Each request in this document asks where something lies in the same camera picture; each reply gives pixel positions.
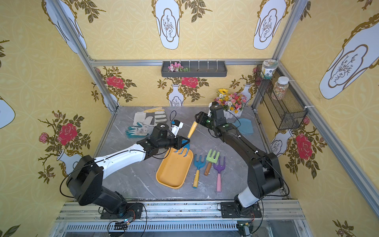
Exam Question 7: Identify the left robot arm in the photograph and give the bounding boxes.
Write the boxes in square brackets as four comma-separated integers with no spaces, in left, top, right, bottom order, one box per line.
[66,123,197,217]

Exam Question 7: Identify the black wire mesh basket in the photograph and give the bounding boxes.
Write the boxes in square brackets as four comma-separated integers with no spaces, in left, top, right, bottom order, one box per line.
[251,65,308,130]

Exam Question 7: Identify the pink flowers on shelf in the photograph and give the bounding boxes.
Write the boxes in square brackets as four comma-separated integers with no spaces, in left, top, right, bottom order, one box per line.
[168,62,189,72]

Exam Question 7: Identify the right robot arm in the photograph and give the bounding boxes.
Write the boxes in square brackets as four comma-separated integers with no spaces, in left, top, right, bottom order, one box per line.
[195,102,284,215]

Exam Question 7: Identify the flower pot white fence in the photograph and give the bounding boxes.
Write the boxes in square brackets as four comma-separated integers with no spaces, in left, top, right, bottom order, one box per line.
[214,88,247,118]

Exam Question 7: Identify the left circuit board with wires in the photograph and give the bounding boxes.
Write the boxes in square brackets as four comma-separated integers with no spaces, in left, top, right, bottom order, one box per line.
[107,217,135,232]

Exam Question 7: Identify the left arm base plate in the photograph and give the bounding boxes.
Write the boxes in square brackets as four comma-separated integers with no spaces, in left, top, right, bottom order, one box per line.
[100,202,144,220]

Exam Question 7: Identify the yellow plastic storage tray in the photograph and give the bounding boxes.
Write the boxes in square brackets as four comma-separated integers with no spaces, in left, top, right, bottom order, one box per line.
[156,148,193,189]

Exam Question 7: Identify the blue plastic dustpan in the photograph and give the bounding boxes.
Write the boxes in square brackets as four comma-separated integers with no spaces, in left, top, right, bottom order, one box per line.
[233,118,254,135]

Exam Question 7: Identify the right circuit board with wires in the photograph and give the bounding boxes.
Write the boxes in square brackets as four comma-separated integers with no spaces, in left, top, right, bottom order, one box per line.
[236,221,254,237]

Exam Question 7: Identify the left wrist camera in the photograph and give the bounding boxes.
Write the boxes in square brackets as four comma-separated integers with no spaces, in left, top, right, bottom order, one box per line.
[171,119,184,137]

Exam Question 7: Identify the circuit board with wires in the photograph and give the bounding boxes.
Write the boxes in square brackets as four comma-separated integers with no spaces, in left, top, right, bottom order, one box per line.
[107,217,135,232]
[236,221,254,237]

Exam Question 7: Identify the teal rake yellow handle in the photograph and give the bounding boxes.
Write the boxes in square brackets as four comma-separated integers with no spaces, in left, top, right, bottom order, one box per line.
[172,121,198,157]

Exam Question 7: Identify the blue rake yellow handle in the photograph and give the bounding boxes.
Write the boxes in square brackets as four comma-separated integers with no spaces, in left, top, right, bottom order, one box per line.
[192,154,206,189]

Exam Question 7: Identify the grey wall shelf tray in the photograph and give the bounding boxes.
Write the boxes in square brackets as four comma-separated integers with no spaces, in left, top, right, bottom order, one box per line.
[161,60,228,78]

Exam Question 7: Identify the purple rake pink handle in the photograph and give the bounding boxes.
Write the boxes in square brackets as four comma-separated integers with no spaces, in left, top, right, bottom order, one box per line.
[213,157,226,193]

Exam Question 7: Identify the white green striped glove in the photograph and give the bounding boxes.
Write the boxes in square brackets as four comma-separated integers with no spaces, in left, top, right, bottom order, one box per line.
[132,110,167,128]

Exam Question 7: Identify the green rake brown handle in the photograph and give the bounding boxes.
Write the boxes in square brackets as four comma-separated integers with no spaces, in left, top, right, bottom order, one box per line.
[204,149,220,176]

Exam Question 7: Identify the clear jar white lid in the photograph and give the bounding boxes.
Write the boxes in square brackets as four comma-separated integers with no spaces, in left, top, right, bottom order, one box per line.
[271,76,289,100]

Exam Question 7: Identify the jar with patterned lid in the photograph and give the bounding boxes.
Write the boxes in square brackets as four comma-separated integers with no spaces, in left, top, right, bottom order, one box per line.
[261,59,278,80]

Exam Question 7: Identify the teal grey garden glove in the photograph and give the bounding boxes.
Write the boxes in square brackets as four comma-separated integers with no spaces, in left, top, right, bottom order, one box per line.
[125,122,154,137]

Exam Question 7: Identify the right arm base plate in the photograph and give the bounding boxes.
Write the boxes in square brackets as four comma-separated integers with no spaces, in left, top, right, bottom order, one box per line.
[220,201,262,219]

